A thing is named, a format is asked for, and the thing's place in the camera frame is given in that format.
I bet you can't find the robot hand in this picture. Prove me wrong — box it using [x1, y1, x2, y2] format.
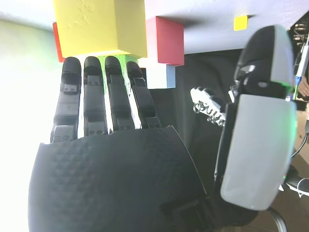
[28, 24, 298, 232]

